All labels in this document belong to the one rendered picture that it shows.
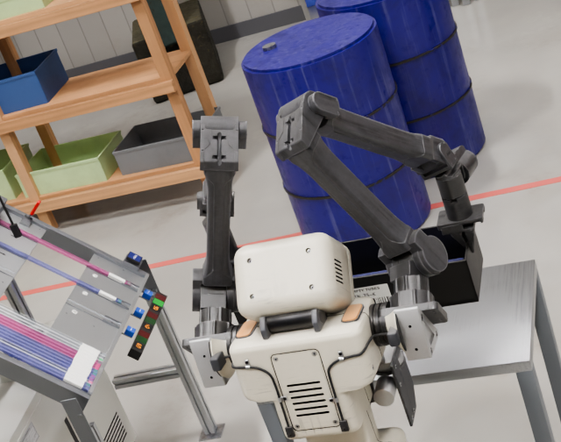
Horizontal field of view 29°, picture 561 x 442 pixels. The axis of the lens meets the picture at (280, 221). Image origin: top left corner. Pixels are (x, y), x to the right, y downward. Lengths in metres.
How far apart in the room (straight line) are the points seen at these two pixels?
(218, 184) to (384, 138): 0.36
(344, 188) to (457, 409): 1.88
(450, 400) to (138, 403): 1.34
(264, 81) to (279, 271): 2.64
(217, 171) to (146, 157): 4.02
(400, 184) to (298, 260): 2.82
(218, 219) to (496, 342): 0.83
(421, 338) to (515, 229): 2.72
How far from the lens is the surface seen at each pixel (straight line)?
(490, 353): 2.68
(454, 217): 2.43
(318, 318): 2.11
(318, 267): 2.10
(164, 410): 4.46
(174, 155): 6.09
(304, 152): 2.07
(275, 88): 4.69
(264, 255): 2.15
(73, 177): 6.36
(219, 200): 2.19
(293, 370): 2.15
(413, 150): 2.32
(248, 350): 2.16
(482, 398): 3.90
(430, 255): 2.20
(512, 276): 2.95
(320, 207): 4.89
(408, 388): 2.40
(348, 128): 2.19
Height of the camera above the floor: 2.32
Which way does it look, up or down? 25 degrees down
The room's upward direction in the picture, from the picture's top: 20 degrees counter-clockwise
